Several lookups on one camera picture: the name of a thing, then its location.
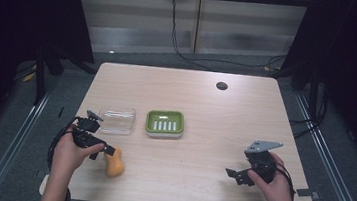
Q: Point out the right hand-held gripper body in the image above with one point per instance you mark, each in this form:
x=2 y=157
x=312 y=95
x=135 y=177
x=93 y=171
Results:
x=262 y=164

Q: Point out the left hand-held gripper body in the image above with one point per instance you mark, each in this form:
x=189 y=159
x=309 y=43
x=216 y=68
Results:
x=85 y=137

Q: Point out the orange butternut squash toy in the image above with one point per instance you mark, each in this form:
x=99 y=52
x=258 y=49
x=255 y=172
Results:
x=114 y=166

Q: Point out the person's left hand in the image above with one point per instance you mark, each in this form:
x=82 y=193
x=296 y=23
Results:
x=66 y=155

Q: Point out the person's right hand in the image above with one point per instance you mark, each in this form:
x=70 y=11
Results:
x=278 y=188

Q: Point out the clear plastic box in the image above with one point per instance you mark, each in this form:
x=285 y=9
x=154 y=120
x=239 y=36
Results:
x=117 y=121

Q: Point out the grey tape strip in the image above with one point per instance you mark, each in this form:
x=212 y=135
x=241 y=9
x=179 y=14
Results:
x=307 y=193

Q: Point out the green soap dish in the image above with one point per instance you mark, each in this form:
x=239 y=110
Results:
x=164 y=124

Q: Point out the black metal stand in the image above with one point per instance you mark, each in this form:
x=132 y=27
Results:
x=40 y=79

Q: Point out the black table grommet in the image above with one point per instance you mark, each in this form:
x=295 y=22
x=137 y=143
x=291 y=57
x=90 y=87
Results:
x=222 y=86

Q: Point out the black curtain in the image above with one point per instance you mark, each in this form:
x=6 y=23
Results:
x=13 y=29
x=354 y=65

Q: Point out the metal floor rail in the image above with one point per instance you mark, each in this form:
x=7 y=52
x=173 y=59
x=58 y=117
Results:
x=10 y=153
x=333 y=167

